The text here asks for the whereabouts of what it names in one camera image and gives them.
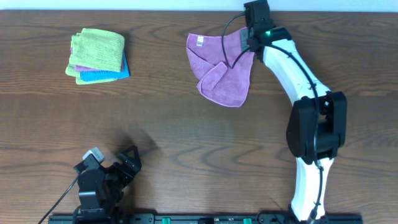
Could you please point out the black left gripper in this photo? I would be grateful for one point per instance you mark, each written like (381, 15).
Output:
(123, 166)

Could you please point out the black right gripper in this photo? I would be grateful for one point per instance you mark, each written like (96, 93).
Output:
(245, 36)

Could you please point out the purple microfibre cloth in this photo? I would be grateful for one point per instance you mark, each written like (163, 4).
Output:
(222, 69)

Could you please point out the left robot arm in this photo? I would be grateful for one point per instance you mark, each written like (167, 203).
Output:
(100, 205)

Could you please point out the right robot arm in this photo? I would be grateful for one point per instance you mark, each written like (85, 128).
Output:
(317, 123)

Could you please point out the blue folded cloth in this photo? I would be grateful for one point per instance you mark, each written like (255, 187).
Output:
(90, 76)

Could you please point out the pink folded cloth in stack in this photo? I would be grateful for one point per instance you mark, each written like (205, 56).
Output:
(80, 68)

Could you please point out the light green bottom folded cloth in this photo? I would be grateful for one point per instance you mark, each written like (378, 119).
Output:
(70, 69)

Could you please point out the green folded cloth on top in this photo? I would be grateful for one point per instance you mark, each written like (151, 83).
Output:
(98, 49)

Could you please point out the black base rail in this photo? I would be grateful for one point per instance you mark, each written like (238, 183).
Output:
(264, 218)

